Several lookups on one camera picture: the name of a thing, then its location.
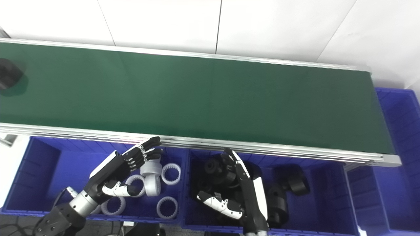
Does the blue bin with black parts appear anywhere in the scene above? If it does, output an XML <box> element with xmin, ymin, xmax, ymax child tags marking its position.
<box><xmin>181</xmin><ymin>148</ymin><xmax>360</xmax><ymax>235</ymax></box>

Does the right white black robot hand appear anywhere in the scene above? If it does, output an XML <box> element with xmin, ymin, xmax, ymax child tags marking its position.
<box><xmin>196</xmin><ymin>147</ymin><xmax>269</xmax><ymax>232</ymax></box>

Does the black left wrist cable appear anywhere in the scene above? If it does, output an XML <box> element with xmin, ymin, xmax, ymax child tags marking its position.
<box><xmin>52</xmin><ymin>186</ymin><xmax>78</xmax><ymax>210</ymax></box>

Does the empty blue bin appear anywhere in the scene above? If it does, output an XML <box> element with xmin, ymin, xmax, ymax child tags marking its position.
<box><xmin>345</xmin><ymin>87</ymin><xmax>420</xmax><ymax>234</ymax></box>

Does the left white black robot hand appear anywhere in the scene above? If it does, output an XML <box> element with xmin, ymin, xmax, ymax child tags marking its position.
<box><xmin>88</xmin><ymin>137</ymin><xmax>163</xmax><ymax>198</ymax></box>

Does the blue bin with white parts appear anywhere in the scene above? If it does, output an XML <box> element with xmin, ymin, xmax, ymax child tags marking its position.
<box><xmin>1</xmin><ymin>135</ymin><xmax>188</xmax><ymax>226</ymax></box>

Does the green conveyor belt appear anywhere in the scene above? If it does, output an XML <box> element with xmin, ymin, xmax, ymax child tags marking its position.
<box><xmin>0</xmin><ymin>42</ymin><xmax>396</xmax><ymax>154</ymax></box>
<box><xmin>0</xmin><ymin>29</ymin><xmax>402</xmax><ymax>168</ymax></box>

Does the white toothed ring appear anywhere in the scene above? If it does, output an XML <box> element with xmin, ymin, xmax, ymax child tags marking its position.
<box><xmin>125</xmin><ymin>174</ymin><xmax>147</xmax><ymax>198</ymax></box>
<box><xmin>161</xmin><ymin>163</ymin><xmax>182</xmax><ymax>186</ymax></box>
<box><xmin>156</xmin><ymin>196</ymin><xmax>179</xmax><ymax>220</ymax></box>
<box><xmin>99</xmin><ymin>196</ymin><xmax>126</xmax><ymax>216</ymax></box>

